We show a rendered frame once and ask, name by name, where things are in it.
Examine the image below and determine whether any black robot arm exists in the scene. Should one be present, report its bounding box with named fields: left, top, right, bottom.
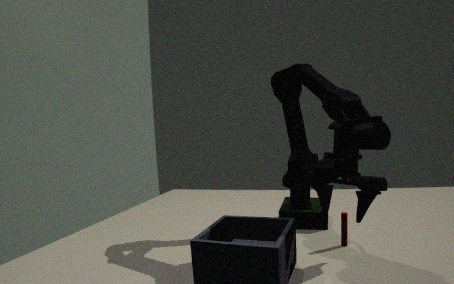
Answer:
left=271, top=63, right=391, bottom=209

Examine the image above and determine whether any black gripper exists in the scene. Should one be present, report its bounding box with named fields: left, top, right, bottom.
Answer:
left=306, top=149, right=388, bottom=223

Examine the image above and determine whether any red peg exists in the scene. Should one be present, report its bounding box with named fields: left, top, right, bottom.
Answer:
left=341, top=212, right=348, bottom=247

